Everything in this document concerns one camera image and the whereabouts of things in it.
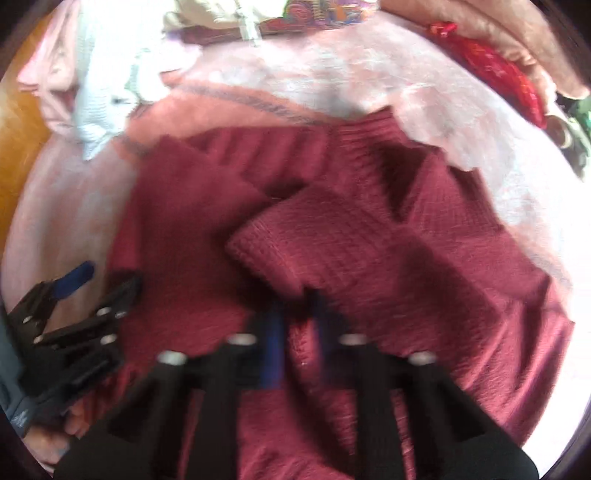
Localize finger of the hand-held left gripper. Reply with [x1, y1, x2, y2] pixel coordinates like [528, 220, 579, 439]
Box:
[11, 261, 96, 324]
[33, 271, 142, 354]

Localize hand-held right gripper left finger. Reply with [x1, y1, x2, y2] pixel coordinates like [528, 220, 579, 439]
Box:
[55, 300, 289, 480]

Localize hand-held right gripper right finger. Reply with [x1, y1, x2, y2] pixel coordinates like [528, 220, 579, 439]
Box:
[309, 288, 539, 480]

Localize maroon knit sweater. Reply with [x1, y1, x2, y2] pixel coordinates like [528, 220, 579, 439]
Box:
[107, 106, 576, 480]

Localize pile of white and pink clothes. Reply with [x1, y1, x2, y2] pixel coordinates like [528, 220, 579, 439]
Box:
[74, 0, 204, 161]

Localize person's left hand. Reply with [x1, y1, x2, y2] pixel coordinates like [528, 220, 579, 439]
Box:
[32, 399, 100, 467]

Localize orange wooden wardrobe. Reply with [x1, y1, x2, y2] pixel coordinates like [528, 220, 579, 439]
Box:
[0, 69, 52, 252]

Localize pink garment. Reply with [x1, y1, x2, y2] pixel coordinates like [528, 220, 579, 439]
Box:
[16, 0, 95, 139]

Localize pink leaf print blanket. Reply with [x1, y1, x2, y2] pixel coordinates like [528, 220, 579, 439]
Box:
[0, 14, 578, 480]

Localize cream garment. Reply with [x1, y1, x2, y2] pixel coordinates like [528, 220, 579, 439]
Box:
[161, 0, 287, 47]

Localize red shiny cloth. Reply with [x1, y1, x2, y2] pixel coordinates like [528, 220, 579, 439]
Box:
[427, 21, 549, 131]

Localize patterned paisley pillow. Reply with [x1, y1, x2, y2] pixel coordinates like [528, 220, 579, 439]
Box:
[259, 0, 384, 34]

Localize folded pink fleece blanket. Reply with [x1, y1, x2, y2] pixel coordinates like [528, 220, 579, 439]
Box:
[381, 0, 591, 100]

